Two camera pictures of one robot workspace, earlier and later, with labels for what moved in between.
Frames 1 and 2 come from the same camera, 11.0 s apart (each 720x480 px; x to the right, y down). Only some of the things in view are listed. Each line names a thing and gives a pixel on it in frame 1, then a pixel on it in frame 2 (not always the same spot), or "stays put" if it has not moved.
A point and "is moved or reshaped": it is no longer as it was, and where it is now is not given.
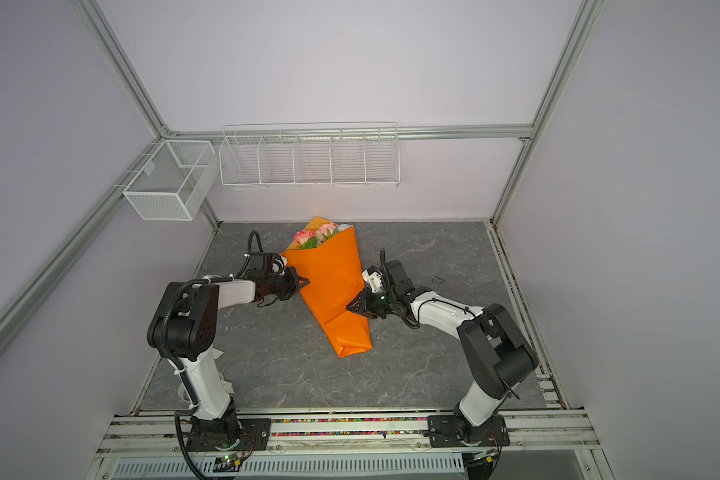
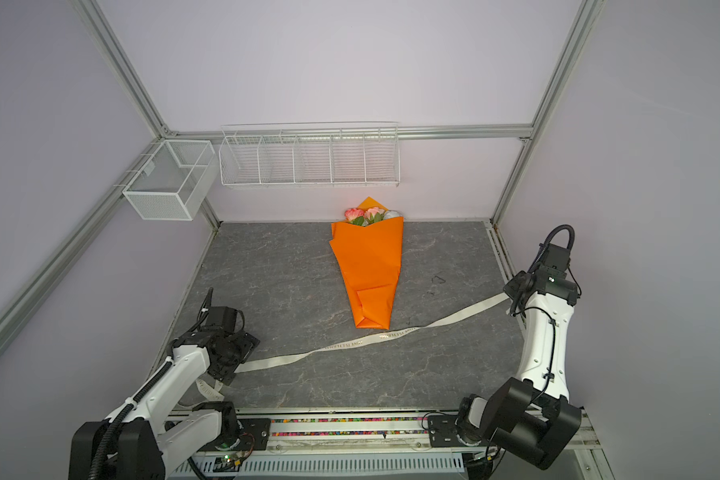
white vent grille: x=442 y=465 stays put
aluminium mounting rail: x=127 y=434 stays put
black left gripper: x=294 y=279 to x=246 y=342
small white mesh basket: x=174 y=182 stays put
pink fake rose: x=305 y=239 to x=355 y=216
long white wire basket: x=310 y=154 stays put
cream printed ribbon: x=181 y=393 is moved or reshaped
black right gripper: x=365 y=302 to x=514 y=288
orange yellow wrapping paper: x=333 y=269 to x=371 y=258
